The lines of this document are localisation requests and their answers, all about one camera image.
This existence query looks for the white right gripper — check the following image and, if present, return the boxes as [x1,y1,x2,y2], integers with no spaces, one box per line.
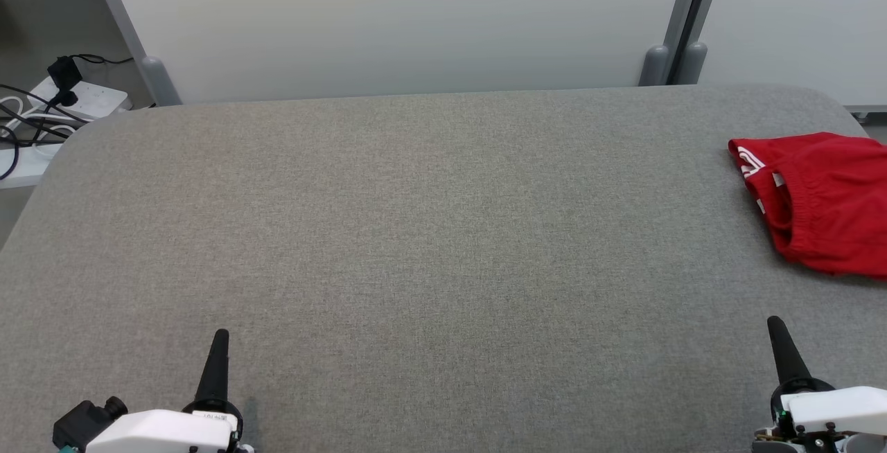
[752,315,887,453]

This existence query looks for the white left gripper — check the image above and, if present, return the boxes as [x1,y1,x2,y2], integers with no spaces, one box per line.
[87,328,254,453]

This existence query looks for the red shorts white stripe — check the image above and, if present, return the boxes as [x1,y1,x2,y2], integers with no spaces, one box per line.
[752,132,887,279]

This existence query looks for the grey fabric sofa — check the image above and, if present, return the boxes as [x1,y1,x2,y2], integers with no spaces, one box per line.
[0,85,887,453]

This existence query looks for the white power strip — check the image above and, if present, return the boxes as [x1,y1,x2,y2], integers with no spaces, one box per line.
[28,78,132,121]

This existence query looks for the black plug adapter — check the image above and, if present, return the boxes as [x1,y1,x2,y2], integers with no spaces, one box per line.
[47,56,84,107]

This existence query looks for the white floor cable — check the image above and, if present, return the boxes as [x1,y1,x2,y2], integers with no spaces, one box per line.
[0,96,73,159]

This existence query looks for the black floor cable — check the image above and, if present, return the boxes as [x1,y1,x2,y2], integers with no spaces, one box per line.
[0,82,73,145]
[0,124,19,181]

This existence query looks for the grey partition post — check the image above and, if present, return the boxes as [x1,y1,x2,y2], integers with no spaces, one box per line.
[676,0,728,85]
[638,0,701,87]
[87,0,182,106]

